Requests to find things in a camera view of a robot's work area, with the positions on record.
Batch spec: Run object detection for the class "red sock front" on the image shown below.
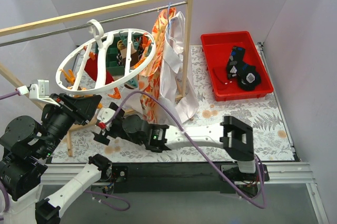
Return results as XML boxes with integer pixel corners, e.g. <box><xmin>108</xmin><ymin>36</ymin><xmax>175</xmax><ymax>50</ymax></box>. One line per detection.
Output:
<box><xmin>213</xmin><ymin>67</ymin><xmax>232</xmax><ymax>84</ymax></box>

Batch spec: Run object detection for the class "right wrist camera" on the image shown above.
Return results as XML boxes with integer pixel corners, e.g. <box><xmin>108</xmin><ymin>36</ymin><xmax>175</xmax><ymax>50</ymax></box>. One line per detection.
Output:
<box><xmin>96</xmin><ymin>108</ymin><xmax>115</xmax><ymax>131</ymax></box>

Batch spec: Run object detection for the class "teal clothes clip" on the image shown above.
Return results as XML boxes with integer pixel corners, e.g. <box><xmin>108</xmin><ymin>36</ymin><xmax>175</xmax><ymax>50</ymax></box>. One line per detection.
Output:
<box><xmin>124</xmin><ymin>79</ymin><xmax>138</xmax><ymax>89</ymax></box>

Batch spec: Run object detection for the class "green compartment box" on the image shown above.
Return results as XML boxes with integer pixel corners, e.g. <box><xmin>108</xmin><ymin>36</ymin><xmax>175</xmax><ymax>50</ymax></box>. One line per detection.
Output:
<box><xmin>106</xmin><ymin>34</ymin><xmax>144</xmax><ymax>76</ymax></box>

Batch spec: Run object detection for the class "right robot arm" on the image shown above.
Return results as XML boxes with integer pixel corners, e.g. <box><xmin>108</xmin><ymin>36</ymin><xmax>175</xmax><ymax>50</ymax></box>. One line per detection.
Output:
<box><xmin>94</xmin><ymin>103</ymin><xmax>257</xmax><ymax>181</ymax></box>

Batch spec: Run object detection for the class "orange floral dress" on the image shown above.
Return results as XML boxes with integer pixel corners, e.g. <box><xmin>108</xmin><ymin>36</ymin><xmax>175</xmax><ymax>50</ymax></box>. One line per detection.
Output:
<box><xmin>138</xmin><ymin>9</ymin><xmax>167</xmax><ymax>123</ymax></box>

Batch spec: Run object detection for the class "floral table mat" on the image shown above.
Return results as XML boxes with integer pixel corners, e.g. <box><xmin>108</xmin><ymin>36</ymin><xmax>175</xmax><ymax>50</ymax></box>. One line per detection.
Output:
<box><xmin>51</xmin><ymin>44</ymin><xmax>295</xmax><ymax>163</ymax></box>

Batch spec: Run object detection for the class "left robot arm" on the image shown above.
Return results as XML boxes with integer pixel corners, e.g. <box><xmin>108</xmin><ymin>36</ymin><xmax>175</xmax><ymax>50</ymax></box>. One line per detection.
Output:
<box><xmin>1</xmin><ymin>93</ymin><xmax>112</xmax><ymax>223</ymax></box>

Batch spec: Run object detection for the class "beige brown striped sock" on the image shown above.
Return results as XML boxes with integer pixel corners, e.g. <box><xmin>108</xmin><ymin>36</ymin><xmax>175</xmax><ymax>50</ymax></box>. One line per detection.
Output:
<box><xmin>117</xmin><ymin>41</ymin><xmax>144</xmax><ymax>71</ymax></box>

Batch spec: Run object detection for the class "black sock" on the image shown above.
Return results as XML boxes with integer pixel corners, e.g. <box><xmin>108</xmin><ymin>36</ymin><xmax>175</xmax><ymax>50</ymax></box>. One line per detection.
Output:
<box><xmin>236</xmin><ymin>61</ymin><xmax>262</xmax><ymax>91</ymax></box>
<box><xmin>226</xmin><ymin>46</ymin><xmax>245</xmax><ymax>79</ymax></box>

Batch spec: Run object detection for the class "red plastic tray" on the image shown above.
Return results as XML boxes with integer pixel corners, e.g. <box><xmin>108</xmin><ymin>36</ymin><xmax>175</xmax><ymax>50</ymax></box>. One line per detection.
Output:
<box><xmin>201</xmin><ymin>31</ymin><xmax>274</xmax><ymax>102</ymax></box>

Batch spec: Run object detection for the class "white round clip hanger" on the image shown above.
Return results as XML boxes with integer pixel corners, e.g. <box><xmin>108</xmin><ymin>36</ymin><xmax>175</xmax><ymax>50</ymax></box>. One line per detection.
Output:
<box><xmin>55</xmin><ymin>19</ymin><xmax>155</xmax><ymax>95</ymax></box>

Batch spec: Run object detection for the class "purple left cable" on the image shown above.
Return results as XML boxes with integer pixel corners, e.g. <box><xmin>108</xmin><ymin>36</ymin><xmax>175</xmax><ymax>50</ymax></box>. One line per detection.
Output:
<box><xmin>0</xmin><ymin>91</ymin><xmax>19</xmax><ymax>101</ymax></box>

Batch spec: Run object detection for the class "red sock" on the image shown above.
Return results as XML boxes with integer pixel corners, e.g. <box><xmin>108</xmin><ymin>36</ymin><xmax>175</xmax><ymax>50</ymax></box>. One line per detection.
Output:
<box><xmin>213</xmin><ymin>67</ymin><xmax>232</xmax><ymax>84</ymax></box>
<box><xmin>84</xmin><ymin>54</ymin><xmax>114</xmax><ymax>84</ymax></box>

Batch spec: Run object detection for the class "black base bar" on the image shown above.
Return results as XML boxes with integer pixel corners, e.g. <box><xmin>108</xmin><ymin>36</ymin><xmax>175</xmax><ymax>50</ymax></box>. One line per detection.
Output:
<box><xmin>113</xmin><ymin>162</ymin><xmax>235</xmax><ymax>193</ymax></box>

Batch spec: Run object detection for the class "wooden clothes rack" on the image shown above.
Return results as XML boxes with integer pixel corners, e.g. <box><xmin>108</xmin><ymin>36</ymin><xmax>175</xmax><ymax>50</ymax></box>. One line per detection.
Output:
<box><xmin>1</xmin><ymin>0</ymin><xmax>193</xmax><ymax>157</ymax></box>

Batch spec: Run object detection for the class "white shirt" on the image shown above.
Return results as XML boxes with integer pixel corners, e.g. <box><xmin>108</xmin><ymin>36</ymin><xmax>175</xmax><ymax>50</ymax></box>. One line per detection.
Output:
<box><xmin>122</xmin><ymin>11</ymin><xmax>200</xmax><ymax>125</ymax></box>

